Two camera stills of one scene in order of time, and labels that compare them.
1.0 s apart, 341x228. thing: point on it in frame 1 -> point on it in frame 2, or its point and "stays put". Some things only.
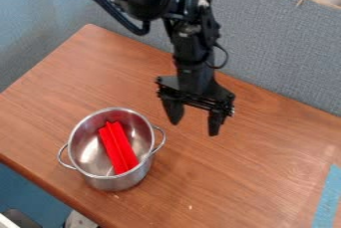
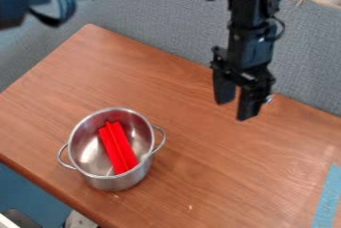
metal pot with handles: x=84 y=152 stays put
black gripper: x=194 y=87 -> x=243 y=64
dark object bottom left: x=21 y=218 stays put
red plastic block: x=124 y=158 stays put
